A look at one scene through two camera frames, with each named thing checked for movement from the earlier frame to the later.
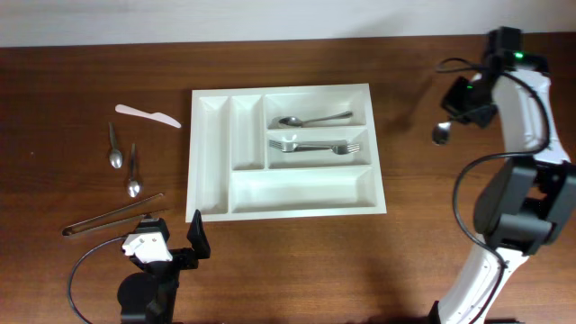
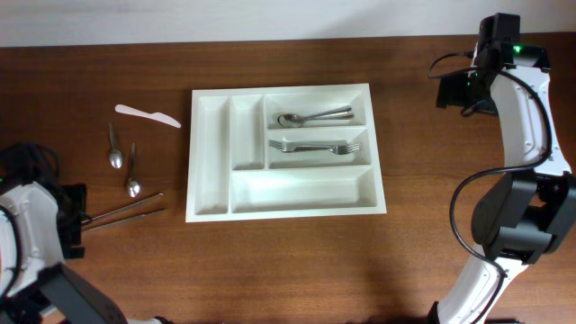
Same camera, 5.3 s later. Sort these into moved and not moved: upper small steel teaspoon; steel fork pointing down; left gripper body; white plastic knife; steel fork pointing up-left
Moved: left gripper body
Not moved: steel fork pointing down; upper small steel teaspoon; steel fork pointing up-left; white plastic knife
